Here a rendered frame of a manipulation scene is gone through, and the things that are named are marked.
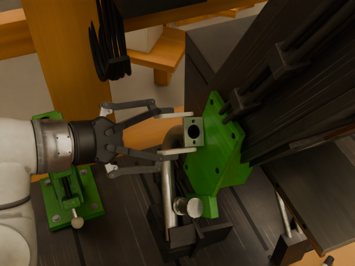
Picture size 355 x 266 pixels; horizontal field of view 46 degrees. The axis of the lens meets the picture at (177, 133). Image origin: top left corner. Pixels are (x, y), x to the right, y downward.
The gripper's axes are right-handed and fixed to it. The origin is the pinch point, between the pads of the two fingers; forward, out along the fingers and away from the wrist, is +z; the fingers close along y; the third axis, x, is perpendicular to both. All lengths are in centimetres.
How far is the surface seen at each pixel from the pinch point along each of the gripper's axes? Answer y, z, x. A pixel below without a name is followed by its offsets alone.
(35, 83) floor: 34, 2, 208
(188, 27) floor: 71, 113, 202
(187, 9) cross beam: 29.6, 15.5, 20.7
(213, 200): -13.3, 5.1, -2.6
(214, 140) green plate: -1.8, 4.4, -6.1
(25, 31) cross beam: 24.8, -22.6, 25.6
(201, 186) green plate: -10.8, 4.5, 0.5
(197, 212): -15.6, 2.6, -0.3
